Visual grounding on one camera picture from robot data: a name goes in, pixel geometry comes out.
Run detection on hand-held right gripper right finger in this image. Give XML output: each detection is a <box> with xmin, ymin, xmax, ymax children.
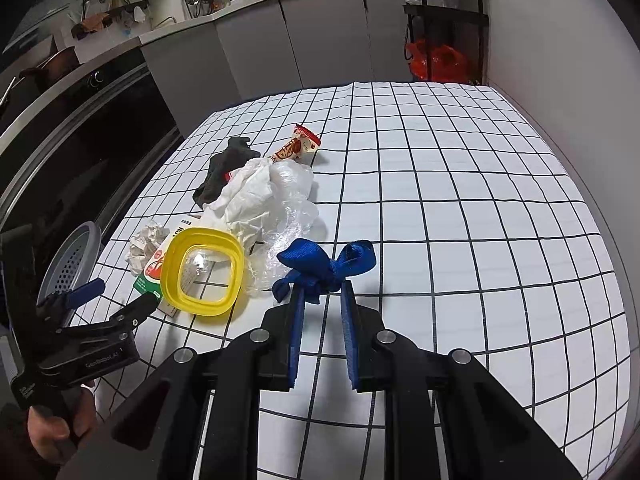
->
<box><xmin>340</xmin><ymin>284</ymin><xmax>596</xmax><ymax>480</ymax></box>

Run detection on blue fabric strap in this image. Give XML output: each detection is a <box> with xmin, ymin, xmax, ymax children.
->
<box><xmin>272</xmin><ymin>238</ymin><xmax>376</xmax><ymax>307</ymax></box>

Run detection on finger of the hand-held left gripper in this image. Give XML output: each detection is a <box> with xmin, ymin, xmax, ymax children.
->
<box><xmin>56</xmin><ymin>292</ymin><xmax>159</xmax><ymax>348</ymax></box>
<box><xmin>36</xmin><ymin>279</ymin><xmax>107</xmax><ymax>322</ymax></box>

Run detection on person's left hand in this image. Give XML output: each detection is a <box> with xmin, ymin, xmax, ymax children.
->
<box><xmin>27</xmin><ymin>386</ymin><xmax>97</xmax><ymax>455</ymax></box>

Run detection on black built-in oven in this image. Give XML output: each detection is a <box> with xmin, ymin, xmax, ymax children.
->
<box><xmin>0</xmin><ymin>55</ymin><xmax>182</xmax><ymax>243</ymax></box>

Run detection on brown hanging cloth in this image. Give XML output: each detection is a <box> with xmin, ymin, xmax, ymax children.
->
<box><xmin>71</xmin><ymin>12</ymin><xmax>114</xmax><ymax>39</ymax></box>

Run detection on brown red snack wrapper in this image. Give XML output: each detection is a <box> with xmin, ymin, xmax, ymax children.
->
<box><xmin>270</xmin><ymin>123</ymin><xmax>322</xmax><ymax>164</ymax></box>

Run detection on white black checked tablecloth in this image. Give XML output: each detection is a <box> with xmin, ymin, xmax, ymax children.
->
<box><xmin>67</xmin><ymin>81</ymin><xmax>634</xmax><ymax>480</ymax></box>

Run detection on yellow lid with clear window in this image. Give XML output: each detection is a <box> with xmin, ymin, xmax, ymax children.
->
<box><xmin>160</xmin><ymin>227</ymin><xmax>246</xmax><ymax>317</ymax></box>

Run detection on grey perforated basket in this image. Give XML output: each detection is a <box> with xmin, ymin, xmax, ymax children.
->
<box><xmin>36</xmin><ymin>221</ymin><xmax>104</xmax><ymax>311</ymax></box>

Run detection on brown cooking pot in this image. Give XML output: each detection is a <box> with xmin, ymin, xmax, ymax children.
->
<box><xmin>17</xmin><ymin>46</ymin><xmax>81</xmax><ymax>82</ymax></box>

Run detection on white tissue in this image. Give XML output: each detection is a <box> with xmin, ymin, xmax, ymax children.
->
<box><xmin>200</xmin><ymin>157</ymin><xmax>277</xmax><ymax>247</ymax></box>

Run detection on green white carton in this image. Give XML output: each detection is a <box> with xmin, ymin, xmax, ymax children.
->
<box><xmin>132</xmin><ymin>215</ymin><xmax>202</xmax><ymax>319</ymax></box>

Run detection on clear plastic bag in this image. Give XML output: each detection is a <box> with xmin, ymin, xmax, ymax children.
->
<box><xmin>235</xmin><ymin>160</ymin><xmax>321</xmax><ymax>297</ymax></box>

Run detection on black shelf cart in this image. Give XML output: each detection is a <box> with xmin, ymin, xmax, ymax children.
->
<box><xmin>402</xmin><ymin>0</ymin><xmax>489</xmax><ymax>86</ymax></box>

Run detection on paper ball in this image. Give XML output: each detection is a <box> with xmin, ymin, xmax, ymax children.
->
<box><xmin>125</xmin><ymin>221</ymin><xmax>172</xmax><ymax>277</ymax></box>

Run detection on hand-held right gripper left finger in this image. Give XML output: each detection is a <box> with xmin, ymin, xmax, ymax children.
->
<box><xmin>56</xmin><ymin>285</ymin><xmax>306</xmax><ymax>480</ymax></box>

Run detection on grey kitchen cabinets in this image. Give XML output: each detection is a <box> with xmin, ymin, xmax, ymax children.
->
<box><xmin>142</xmin><ymin>0</ymin><xmax>417</xmax><ymax>137</ymax></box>

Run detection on dark grey sock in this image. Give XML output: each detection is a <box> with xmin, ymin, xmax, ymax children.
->
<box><xmin>192</xmin><ymin>136</ymin><xmax>261</xmax><ymax>209</ymax></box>

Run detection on red plastic bag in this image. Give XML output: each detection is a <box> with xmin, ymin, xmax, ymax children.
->
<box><xmin>405</xmin><ymin>38</ymin><xmax>471</xmax><ymax>83</ymax></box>

